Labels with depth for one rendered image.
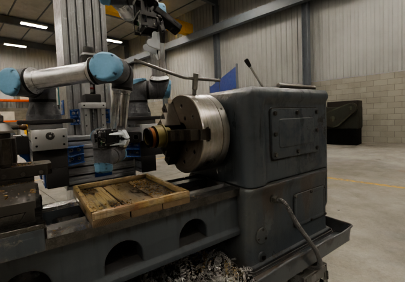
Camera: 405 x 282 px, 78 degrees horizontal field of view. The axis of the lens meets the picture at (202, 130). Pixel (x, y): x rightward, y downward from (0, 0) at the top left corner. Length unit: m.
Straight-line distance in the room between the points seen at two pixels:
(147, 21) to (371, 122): 10.25
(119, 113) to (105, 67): 0.24
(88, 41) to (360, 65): 10.18
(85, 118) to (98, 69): 0.50
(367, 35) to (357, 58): 0.82
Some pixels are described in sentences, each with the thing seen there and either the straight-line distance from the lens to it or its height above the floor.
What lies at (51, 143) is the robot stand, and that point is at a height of 1.05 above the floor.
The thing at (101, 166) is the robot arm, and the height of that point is 0.96.
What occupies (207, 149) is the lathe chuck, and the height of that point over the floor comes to 1.03.
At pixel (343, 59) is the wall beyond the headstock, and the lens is 11.23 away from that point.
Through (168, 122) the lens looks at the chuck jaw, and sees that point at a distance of 0.99.
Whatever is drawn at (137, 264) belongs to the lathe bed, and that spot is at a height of 0.71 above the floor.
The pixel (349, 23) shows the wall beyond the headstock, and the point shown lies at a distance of 11.45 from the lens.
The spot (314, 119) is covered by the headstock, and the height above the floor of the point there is 1.11.
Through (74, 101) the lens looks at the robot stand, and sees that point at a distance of 1.63.
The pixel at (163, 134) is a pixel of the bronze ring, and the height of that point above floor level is 1.09.
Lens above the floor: 1.14
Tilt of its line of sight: 3 degrees down
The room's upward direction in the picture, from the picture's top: 2 degrees counter-clockwise
